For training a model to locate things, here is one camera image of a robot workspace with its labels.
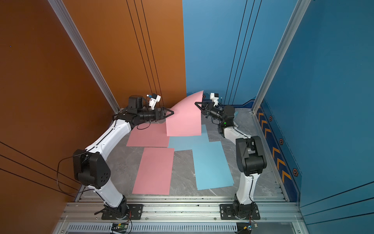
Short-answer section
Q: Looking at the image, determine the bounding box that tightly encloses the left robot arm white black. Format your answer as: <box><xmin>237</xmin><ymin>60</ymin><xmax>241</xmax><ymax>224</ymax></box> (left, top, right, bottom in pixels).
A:
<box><xmin>73</xmin><ymin>94</ymin><xmax>174</xmax><ymax>220</ymax></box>

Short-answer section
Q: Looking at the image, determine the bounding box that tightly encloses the pink paper small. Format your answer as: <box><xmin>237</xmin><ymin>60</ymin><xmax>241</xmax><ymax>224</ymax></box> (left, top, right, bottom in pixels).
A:
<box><xmin>166</xmin><ymin>91</ymin><xmax>203</xmax><ymax>137</ymax></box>

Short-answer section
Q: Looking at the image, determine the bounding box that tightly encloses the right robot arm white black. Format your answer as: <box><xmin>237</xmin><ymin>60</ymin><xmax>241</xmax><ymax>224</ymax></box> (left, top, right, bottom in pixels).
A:
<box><xmin>195</xmin><ymin>102</ymin><xmax>267</xmax><ymax>220</ymax></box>

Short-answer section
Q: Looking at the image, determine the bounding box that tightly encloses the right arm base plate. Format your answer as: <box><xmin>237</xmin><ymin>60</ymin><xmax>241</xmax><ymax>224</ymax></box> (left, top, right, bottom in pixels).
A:
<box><xmin>219</xmin><ymin>203</ymin><xmax>261</xmax><ymax>220</ymax></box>

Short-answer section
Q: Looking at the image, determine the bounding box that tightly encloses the green circuit board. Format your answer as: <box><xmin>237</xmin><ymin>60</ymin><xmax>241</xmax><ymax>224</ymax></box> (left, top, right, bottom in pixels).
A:
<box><xmin>110</xmin><ymin>223</ymin><xmax>130</xmax><ymax>234</ymax></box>
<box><xmin>236</xmin><ymin>222</ymin><xmax>258</xmax><ymax>234</ymax></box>

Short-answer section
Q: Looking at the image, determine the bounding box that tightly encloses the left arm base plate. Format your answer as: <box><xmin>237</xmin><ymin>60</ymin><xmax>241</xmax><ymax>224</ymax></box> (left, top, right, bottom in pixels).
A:
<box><xmin>101</xmin><ymin>204</ymin><xmax>144</xmax><ymax>220</ymax></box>

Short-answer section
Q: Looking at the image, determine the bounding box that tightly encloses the aluminium corner post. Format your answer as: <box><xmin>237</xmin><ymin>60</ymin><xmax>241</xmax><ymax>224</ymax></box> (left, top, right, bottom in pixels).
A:
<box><xmin>252</xmin><ymin>0</ymin><xmax>311</xmax><ymax>114</ymax></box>
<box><xmin>48</xmin><ymin>0</ymin><xmax>120</xmax><ymax>114</ymax></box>

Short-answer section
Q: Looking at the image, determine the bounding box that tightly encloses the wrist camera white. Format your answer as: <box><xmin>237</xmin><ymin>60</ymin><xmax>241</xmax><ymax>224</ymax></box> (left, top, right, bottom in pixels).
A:
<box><xmin>147</xmin><ymin>94</ymin><xmax>161</xmax><ymax>110</ymax></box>
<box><xmin>209</xmin><ymin>93</ymin><xmax>220</xmax><ymax>107</ymax></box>

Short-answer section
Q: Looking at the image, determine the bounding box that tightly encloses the aluminium rail frame front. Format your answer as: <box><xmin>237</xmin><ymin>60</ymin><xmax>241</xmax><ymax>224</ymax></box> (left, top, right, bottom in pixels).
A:
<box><xmin>54</xmin><ymin>196</ymin><xmax>308</xmax><ymax>234</ymax></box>

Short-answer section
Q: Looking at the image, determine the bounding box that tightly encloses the left aluminium corner post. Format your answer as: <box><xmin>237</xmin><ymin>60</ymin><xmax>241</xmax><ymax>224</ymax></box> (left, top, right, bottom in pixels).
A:
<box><xmin>48</xmin><ymin>0</ymin><xmax>120</xmax><ymax>114</ymax></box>

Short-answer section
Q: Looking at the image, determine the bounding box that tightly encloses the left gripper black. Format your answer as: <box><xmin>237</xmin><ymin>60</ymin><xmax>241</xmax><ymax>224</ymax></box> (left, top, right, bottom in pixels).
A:
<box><xmin>137</xmin><ymin>107</ymin><xmax>173</xmax><ymax>123</ymax></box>

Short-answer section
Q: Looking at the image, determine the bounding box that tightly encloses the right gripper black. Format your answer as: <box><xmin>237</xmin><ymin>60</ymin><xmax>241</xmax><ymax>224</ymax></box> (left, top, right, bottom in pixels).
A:
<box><xmin>195</xmin><ymin>103</ymin><xmax>226</xmax><ymax>124</ymax></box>

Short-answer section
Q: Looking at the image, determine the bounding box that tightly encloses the right green circuit board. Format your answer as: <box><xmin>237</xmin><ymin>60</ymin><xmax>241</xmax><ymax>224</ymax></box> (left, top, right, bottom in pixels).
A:
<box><xmin>236</xmin><ymin>222</ymin><xmax>258</xmax><ymax>234</ymax></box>

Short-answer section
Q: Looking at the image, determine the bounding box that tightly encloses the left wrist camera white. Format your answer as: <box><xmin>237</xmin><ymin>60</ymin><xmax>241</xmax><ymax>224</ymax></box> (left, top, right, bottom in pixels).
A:
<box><xmin>147</xmin><ymin>94</ymin><xmax>161</xmax><ymax>110</ymax></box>

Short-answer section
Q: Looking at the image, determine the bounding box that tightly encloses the pink paper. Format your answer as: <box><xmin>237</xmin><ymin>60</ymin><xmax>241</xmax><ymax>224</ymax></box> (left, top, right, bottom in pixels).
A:
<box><xmin>127</xmin><ymin>123</ymin><xmax>169</xmax><ymax>147</ymax></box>
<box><xmin>132</xmin><ymin>148</ymin><xmax>174</xmax><ymax>195</ymax></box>

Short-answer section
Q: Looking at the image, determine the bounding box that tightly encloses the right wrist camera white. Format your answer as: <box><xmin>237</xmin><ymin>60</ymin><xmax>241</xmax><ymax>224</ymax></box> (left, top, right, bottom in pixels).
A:
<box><xmin>209</xmin><ymin>93</ymin><xmax>220</xmax><ymax>107</ymax></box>

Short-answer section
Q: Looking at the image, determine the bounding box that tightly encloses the light blue paper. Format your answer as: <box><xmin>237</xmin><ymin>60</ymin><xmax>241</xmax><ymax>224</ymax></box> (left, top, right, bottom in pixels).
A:
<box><xmin>168</xmin><ymin>124</ymin><xmax>209</xmax><ymax>151</ymax></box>
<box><xmin>192</xmin><ymin>141</ymin><xmax>234</xmax><ymax>190</ymax></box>

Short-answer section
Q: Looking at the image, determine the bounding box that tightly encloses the left green circuit board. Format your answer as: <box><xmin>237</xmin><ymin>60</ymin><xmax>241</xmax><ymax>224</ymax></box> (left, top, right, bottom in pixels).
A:
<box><xmin>110</xmin><ymin>223</ymin><xmax>130</xmax><ymax>234</ymax></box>

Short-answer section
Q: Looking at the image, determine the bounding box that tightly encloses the right aluminium corner post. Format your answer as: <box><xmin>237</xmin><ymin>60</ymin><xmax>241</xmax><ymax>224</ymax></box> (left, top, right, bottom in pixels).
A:
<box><xmin>252</xmin><ymin>0</ymin><xmax>311</xmax><ymax>114</ymax></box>

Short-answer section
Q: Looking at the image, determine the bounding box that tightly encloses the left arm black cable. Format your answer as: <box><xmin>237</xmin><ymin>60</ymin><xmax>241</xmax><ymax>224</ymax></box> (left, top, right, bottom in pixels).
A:
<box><xmin>56</xmin><ymin>154</ymin><xmax>94</xmax><ymax>195</ymax></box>

